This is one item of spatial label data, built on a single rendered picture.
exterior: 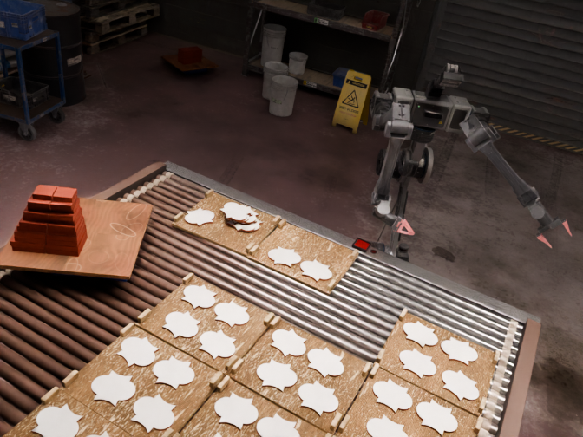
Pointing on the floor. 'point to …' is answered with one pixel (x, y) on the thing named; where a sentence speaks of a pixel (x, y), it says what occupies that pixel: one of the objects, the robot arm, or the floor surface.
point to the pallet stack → (113, 22)
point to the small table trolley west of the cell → (25, 118)
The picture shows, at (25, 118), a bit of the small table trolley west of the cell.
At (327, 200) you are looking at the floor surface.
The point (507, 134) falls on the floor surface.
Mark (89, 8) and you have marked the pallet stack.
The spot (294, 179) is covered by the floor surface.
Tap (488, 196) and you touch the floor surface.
